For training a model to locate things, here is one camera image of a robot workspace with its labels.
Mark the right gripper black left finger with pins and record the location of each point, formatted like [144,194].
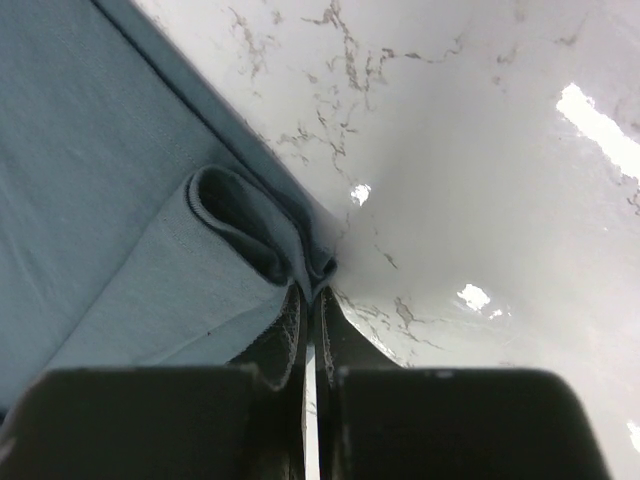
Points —
[242,420]

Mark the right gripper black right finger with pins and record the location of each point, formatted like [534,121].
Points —
[378,420]

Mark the grey-blue t-shirt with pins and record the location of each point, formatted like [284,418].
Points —
[141,223]

